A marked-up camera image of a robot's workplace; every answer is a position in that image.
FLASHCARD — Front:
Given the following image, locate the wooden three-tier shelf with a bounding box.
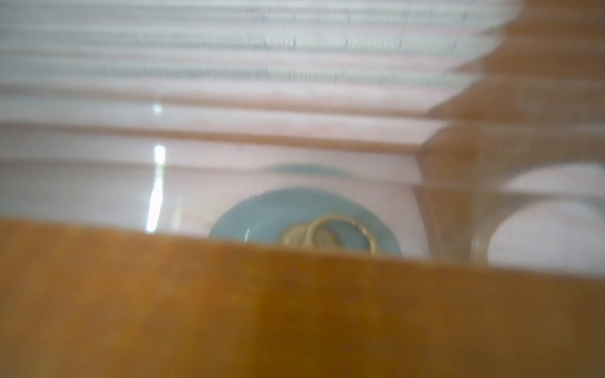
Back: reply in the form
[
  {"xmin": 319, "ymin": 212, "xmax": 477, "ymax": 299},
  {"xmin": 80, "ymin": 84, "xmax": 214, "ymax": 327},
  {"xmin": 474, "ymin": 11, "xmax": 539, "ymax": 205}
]
[{"xmin": 1, "ymin": 1, "xmax": 604, "ymax": 377}]

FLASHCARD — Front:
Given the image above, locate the blue canister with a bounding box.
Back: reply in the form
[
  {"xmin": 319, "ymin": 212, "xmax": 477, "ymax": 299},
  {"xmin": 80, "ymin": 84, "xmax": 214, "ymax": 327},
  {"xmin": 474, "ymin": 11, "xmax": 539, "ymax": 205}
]
[{"xmin": 209, "ymin": 187, "xmax": 402, "ymax": 256}]

